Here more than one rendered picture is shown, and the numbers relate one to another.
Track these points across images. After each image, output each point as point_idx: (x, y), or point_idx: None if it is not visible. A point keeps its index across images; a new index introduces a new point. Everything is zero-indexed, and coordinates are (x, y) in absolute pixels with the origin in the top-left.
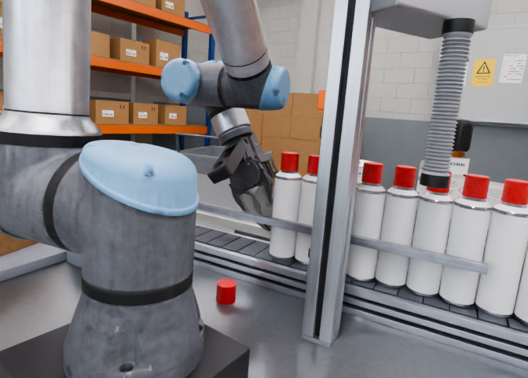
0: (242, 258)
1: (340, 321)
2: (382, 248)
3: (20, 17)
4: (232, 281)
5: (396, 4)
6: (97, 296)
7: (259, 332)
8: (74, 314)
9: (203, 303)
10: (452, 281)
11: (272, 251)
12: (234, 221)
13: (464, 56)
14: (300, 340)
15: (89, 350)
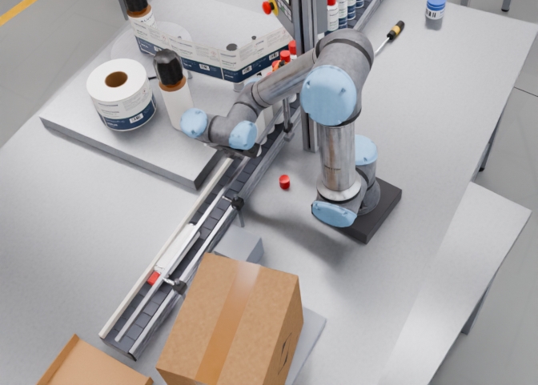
0: (258, 172)
1: (298, 138)
2: (291, 100)
3: (355, 154)
4: (283, 176)
5: (327, 30)
6: (374, 182)
7: (313, 168)
8: (366, 199)
9: (291, 194)
10: None
11: (258, 154)
12: (221, 172)
13: None
14: (316, 154)
15: (377, 193)
